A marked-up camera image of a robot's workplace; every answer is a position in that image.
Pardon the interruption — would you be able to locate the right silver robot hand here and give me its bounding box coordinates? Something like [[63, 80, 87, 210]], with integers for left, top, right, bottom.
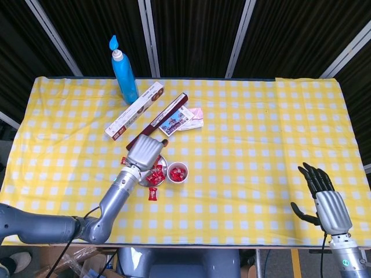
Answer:
[[290, 162, 353, 235]]

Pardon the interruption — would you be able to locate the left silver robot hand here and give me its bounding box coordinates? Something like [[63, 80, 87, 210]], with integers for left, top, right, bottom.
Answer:
[[126, 134, 170, 172]]

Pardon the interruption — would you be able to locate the round steel plate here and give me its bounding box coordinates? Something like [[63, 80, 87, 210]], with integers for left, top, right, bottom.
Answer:
[[138, 154, 169, 186]]

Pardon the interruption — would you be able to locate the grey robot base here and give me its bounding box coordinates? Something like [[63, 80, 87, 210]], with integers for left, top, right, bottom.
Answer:
[[117, 248, 241, 278]]

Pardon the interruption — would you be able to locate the dark red long box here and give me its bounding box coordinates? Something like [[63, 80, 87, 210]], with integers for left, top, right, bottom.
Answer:
[[125, 92, 189, 152]]

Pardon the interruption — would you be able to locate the building photo postcard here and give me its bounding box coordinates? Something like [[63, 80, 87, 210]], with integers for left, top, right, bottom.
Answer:
[[158, 106, 195, 137]]

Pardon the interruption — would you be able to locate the long white baking paper box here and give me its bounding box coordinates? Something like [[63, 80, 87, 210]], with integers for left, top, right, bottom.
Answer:
[[104, 81, 166, 142]]

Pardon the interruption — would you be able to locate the white paper cup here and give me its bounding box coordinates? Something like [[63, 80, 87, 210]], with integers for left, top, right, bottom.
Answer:
[[167, 161, 189, 184]]

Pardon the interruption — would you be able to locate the white paper sheet stack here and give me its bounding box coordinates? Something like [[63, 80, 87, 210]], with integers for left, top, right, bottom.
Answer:
[[177, 117, 204, 131]]

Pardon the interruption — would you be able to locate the pink paper note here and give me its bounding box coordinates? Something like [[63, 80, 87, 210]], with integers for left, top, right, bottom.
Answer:
[[188, 107, 204, 120]]

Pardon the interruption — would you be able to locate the blue pump bottle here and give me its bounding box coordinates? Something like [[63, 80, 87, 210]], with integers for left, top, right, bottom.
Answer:
[[108, 35, 139, 105]]

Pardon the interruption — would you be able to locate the yellow white checkered tablecloth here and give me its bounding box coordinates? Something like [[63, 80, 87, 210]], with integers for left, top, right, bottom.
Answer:
[[0, 75, 371, 247]]

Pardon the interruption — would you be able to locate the metal table leg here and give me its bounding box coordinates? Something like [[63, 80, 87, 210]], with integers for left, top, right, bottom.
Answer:
[[256, 248, 264, 278]]

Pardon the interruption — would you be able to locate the brown cardboard box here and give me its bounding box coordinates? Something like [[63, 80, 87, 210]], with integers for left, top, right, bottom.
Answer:
[[37, 246, 118, 278]]

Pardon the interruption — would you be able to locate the clear plastic wrap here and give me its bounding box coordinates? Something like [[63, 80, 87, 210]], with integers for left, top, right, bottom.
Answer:
[[61, 246, 101, 278]]

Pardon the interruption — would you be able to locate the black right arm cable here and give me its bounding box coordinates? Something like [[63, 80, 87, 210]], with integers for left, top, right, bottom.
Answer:
[[318, 233, 328, 278]]

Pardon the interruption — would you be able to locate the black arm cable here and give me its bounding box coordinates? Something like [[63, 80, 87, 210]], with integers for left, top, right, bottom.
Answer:
[[318, 233, 328, 278], [46, 206, 101, 278]]

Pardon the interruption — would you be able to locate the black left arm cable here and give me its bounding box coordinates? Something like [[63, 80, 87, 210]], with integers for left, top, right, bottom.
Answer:
[[46, 206, 101, 278]]

